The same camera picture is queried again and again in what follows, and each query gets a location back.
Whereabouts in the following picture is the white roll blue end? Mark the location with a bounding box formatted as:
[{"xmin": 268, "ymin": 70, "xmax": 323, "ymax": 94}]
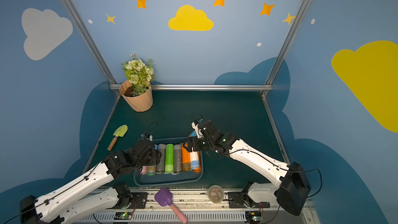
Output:
[{"xmin": 190, "ymin": 152, "xmax": 198, "ymax": 170}]

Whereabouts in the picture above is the orange trash bag roll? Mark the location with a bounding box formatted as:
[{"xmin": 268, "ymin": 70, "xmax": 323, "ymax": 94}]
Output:
[
  {"xmin": 193, "ymin": 151, "xmax": 202, "ymax": 173},
  {"xmin": 181, "ymin": 145, "xmax": 191, "ymax": 172}
]

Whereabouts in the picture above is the pink trash bag roll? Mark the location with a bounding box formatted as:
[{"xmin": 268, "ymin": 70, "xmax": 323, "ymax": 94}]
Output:
[{"xmin": 140, "ymin": 166, "xmax": 148, "ymax": 175}]

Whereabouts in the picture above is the grey trash bag roll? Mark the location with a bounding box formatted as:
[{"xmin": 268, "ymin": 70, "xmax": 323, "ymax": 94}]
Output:
[{"xmin": 156, "ymin": 144, "xmax": 166, "ymax": 174}]

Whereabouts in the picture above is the green roll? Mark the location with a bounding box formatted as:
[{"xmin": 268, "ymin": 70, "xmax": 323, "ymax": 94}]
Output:
[{"xmin": 164, "ymin": 144, "xmax": 174, "ymax": 174}]

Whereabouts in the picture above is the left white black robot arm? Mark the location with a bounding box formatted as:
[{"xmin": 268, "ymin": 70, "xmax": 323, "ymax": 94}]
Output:
[{"xmin": 20, "ymin": 133, "xmax": 161, "ymax": 224}]

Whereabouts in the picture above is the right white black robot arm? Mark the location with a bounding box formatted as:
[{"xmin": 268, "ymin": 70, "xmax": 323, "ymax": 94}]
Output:
[{"xmin": 183, "ymin": 120, "xmax": 311, "ymax": 216}]

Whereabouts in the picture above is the teal plastic storage box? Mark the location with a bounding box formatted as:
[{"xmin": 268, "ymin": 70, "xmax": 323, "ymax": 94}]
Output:
[{"xmin": 134, "ymin": 137, "xmax": 204, "ymax": 187}]

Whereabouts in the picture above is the round clear lid dish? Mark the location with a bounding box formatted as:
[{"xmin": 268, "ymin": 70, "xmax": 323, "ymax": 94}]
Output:
[{"xmin": 208, "ymin": 185, "xmax": 225, "ymax": 203}]

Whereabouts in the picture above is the beige flower pot with plant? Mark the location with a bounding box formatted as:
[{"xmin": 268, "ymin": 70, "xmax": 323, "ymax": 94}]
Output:
[{"xmin": 119, "ymin": 54, "xmax": 154, "ymax": 112}]

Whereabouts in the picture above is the left circuit board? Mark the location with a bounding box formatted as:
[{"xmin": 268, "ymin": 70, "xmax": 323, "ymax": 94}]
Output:
[{"xmin": 114, "ymin": 212, "xmax": 133, "ymax": 220}]

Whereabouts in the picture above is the circuit board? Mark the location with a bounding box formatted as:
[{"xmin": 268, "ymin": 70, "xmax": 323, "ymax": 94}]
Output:
[
  {"xmin": 245, "ymin": 212, "xmax": 263, "ymax": 224},
  {"xmin": 114, "ymin": 212, "xmax": 133, "ymax": 220}
]

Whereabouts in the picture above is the right circuit board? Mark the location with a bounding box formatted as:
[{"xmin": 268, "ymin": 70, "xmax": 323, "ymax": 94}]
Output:
[{"xmin": 245, "ymin": 212, "xmax": 263, "ymax": 224}]

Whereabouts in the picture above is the green trowel wooden handle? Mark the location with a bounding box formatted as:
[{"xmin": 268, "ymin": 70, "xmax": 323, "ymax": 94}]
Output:
[{"xmin": 107, "ymin": 124, "xmax": 128, "ymax": 151}]

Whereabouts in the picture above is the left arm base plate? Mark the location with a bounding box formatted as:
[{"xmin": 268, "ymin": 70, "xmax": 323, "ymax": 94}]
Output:
[{"xmin": 125, "ymin": 192, "xmax": 148, "ymax": 209}]

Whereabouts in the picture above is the purple toy shovel pink handle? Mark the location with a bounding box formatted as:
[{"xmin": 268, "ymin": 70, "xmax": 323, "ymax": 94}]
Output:
[{"xmin": 154, "ymin": 187, "xmax": 188, "ymax": 224}]

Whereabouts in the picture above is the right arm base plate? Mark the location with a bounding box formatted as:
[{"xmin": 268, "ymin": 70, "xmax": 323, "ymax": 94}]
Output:
[{"xmin": 227, "ymin": 192, "xmax": 259, "ymax": 208}]

